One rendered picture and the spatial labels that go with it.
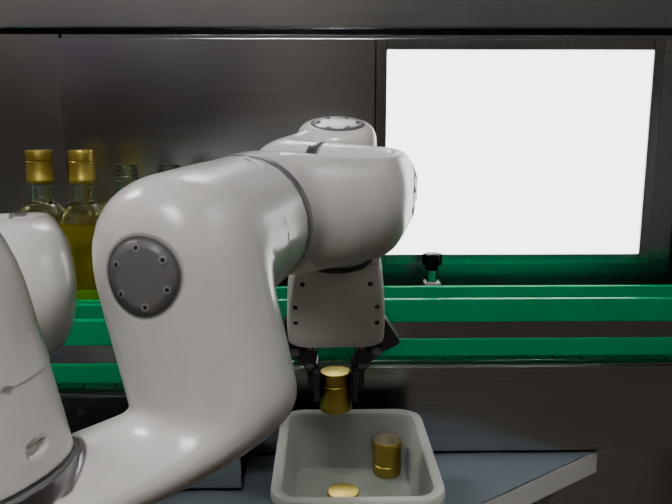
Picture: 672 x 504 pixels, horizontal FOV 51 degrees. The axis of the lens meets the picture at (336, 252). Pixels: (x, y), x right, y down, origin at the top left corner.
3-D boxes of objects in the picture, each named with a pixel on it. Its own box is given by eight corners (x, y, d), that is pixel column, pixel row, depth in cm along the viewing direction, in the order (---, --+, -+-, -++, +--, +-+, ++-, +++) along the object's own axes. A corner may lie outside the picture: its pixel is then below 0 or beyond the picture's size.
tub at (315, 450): (417, 471, 91) (419, 407, 89) (447, 582, 69) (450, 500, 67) (282, 472, 91) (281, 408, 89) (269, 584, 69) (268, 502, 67)
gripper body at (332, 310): (383, 228, 74) (380, 320, 78) (286, 229, 73) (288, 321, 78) (390, 260, 67) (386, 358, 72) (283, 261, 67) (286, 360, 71)
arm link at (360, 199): (178, 282, 45) (279, 222, 65) (376, 307, 42) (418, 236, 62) (178, 149, 43) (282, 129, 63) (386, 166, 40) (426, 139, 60)
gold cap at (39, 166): (58, 181, 97) (56, 149, 96) (48, 183, 93) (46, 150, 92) (32, 181, 97) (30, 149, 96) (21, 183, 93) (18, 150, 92)
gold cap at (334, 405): (352, 414, 76) (352, 376, 75) (319, 415, 76) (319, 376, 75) (351, 401, 80) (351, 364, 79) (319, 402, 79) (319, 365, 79)
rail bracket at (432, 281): (437, 330, 111) (439, 246, 108) (444, 343, 104) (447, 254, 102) (412, 330, 111) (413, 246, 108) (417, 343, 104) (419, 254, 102)
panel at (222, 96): (639, 260, 113) (656, 41, 107) (648, 263, 111) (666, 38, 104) (77, 262, 112) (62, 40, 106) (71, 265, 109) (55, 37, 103)
